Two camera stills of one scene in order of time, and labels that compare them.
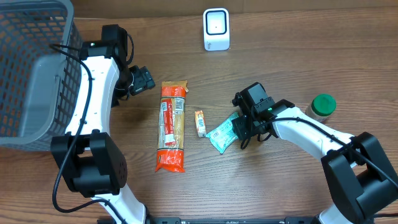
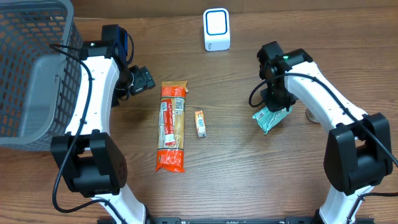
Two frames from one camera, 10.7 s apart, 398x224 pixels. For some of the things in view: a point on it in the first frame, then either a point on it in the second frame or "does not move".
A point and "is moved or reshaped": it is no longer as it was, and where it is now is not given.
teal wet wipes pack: (224, 136) is moved or reshaped
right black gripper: (241, 132) to (277, 104)
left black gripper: (144, 82) does not move
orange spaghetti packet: (170, 139) does not move
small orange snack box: (200, 123) does not move
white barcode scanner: (216, 29) does not move
